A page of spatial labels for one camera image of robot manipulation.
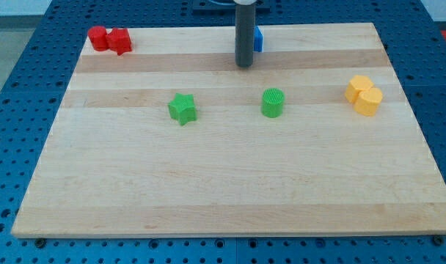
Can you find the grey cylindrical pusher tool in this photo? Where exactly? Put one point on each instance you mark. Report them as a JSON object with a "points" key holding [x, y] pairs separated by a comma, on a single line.
{"points": [[244, 32]]}

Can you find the wooden board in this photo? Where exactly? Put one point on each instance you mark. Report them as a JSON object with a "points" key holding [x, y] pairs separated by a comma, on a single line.
{"points": [[116, 165]]}

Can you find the red star block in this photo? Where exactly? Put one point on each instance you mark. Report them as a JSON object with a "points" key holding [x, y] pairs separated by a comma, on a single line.
{"points": [[119, 40]]}

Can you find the yellow heart block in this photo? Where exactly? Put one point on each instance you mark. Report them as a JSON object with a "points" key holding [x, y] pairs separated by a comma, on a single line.
{"points": [[368, 101]]}

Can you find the red cylinder block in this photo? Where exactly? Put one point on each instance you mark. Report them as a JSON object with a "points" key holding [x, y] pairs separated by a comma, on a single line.
{"points": [[97, 37]]}

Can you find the green star block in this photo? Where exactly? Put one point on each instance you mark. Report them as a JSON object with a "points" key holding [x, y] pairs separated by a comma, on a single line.
{"points": [[182, 108]]}

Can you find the yellow hexagon block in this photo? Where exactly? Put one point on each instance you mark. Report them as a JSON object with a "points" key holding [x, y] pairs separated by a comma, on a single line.
{"points": [[356, 85]]}

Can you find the green cylinder block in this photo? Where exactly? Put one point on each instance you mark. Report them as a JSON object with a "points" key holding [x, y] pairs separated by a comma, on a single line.
{"points": [[272, 102]]}

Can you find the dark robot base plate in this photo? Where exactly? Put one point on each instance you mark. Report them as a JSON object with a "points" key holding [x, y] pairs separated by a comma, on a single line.
{"points": [[220, 7]]}

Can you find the blue block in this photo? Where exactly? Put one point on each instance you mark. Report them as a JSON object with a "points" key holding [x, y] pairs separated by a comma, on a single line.
{"points": [[258, 40]]}

